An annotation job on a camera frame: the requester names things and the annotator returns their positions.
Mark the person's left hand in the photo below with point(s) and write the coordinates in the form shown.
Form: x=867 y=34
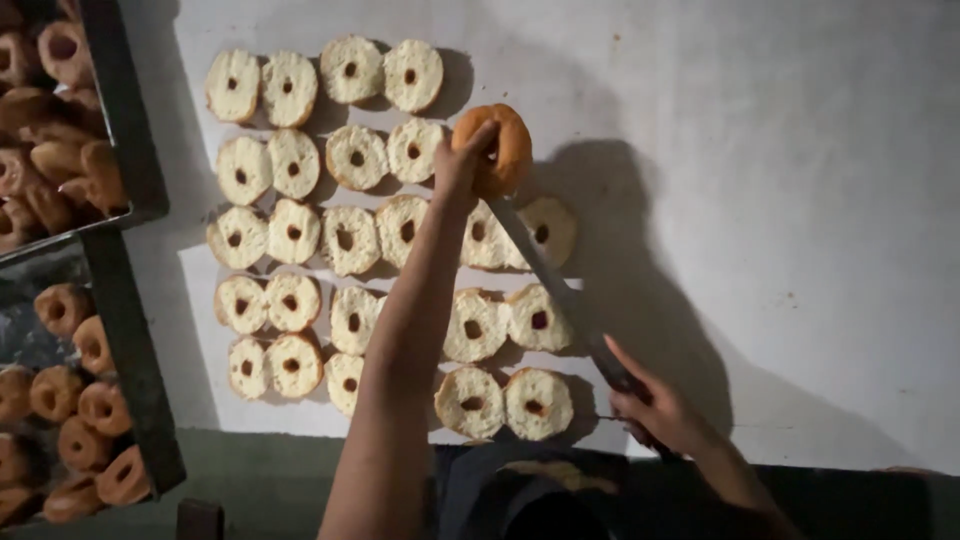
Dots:
x=456 y=172

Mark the person's right hand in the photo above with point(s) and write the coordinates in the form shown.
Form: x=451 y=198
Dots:
x=664 y=416

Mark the person's left fingers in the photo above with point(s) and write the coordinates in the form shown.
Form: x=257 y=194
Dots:
x=478 y=139

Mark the long steel knife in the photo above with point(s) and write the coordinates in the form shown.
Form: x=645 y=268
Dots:
x=555 y=286

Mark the rows of halved donuts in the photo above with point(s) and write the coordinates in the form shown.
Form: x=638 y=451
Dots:
x=292 y=159

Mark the dark metal baking tray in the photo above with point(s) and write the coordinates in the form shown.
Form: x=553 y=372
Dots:
x=129 y=112
x=129 y=345

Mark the person's dark clothing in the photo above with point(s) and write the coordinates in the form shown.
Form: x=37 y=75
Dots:
x=480 y=491

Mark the heap of whole fried donuts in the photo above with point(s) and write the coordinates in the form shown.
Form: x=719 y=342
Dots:
x=82 y=442
x=56 y=142

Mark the dark brown block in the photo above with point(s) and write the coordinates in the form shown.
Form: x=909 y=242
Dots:
x=199 y=519

